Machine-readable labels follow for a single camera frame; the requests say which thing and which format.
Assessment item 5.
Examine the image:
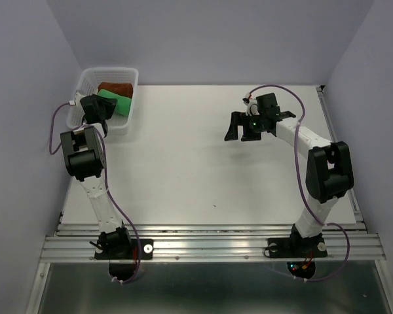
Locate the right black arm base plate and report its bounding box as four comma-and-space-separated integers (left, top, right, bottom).
264, 237, 328, 260

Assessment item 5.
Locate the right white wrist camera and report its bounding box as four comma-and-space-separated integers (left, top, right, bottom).
242, 93, 259, 116

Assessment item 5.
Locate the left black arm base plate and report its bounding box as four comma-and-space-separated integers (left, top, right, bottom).
89, 238, 154, 261

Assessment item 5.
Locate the brown microfiber towel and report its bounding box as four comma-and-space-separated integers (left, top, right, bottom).
98, 82, 134, 98

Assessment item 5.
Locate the aluminium extrusion rail frame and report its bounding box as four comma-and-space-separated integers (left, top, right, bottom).
28, 86, 393, 313

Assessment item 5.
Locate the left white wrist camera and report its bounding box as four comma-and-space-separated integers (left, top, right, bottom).
69, 90, 87, 108

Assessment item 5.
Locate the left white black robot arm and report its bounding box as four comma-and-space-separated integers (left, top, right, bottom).
60, 94, 133, 259

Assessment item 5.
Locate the white perforated plastic basket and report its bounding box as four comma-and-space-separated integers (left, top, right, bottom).
66, 67, 139, 137

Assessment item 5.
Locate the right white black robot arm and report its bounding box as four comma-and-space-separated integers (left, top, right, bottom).
224, 93, 354, 255

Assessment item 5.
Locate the green microfiber towel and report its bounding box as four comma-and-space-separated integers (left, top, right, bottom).
98, 89, 132, 117

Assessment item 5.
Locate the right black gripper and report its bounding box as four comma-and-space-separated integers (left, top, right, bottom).
223, 111, 266, 141

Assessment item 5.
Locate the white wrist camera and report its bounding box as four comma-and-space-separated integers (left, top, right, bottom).
242, 93, 259, 116
69, 90, 87, 108

